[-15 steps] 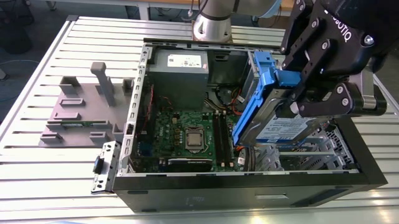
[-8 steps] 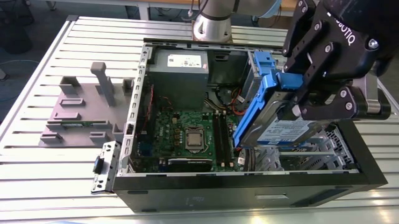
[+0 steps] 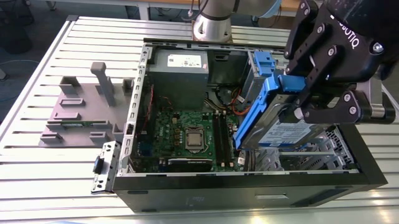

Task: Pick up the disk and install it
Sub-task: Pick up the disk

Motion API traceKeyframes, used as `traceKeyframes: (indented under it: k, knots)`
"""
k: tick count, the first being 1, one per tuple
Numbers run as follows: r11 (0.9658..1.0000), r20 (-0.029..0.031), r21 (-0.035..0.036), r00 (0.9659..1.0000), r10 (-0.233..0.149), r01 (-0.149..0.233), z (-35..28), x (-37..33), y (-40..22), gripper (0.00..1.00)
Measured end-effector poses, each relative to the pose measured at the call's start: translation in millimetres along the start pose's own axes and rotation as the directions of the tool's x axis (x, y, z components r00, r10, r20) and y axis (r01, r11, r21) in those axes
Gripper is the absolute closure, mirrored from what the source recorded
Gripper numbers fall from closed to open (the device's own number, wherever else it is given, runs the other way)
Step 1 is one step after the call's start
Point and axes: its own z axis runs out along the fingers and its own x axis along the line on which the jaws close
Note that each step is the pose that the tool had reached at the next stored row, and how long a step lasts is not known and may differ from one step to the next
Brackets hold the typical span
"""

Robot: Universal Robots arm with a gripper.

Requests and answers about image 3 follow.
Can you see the black open PC case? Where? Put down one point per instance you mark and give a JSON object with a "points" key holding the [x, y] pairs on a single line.
{"points": [[217, 193]]}

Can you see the green motherboard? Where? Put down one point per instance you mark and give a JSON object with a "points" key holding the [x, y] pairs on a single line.
{"points": [[168, 140]]}

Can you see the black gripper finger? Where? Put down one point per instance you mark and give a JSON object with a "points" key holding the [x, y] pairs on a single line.
{"points": [[311, 46], [336, 112]]}

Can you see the metal expansion slot bracket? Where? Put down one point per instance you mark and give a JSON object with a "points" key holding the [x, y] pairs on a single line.
{"points": [[109, 149]]}

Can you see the metal drive cage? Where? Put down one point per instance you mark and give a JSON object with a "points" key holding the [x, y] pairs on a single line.
{"points": [[251, 88]]}

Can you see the wooden top desk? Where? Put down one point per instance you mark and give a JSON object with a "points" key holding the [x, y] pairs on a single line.
{"points": [[287, 4]]}

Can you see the green RAM stick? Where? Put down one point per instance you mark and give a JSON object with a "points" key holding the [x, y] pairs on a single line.
{"points": [[77, 124]]}

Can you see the black RAM slot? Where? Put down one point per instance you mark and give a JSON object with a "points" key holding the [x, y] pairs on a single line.
{"points": [[219, 140], [227, 140]]}

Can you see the silver CPU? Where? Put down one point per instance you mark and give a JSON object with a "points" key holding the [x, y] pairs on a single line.
{"points": [[195, 139]]}

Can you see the hard disk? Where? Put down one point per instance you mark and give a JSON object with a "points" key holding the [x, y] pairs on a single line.
{"points": [[268, 130]]}

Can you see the metal disk bay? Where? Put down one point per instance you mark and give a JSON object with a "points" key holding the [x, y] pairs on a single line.
{"points": [[311, 153]]}

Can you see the CPU socket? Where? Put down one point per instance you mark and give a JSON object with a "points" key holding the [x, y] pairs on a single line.
{"points": [[195, 150]]}

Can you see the black graphics card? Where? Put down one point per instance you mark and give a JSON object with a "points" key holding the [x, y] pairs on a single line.
{"points": [[189, 163]]}

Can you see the grey parts rack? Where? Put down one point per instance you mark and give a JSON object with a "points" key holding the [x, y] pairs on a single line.
{"points": [[93, 109]]}

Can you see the grey power supply unit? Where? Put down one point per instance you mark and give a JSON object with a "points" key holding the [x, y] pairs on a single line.
{"points": [[177, 88]]}

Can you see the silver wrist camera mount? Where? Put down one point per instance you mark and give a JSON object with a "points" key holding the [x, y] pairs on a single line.
{"points": [[375, 98]]}

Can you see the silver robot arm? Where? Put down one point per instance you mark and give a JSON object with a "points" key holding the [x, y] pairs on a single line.
{"points": [[211, 28]]}

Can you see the blue plastic drive latch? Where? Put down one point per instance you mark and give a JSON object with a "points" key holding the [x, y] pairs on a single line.
{"points": [[263, 63]]}

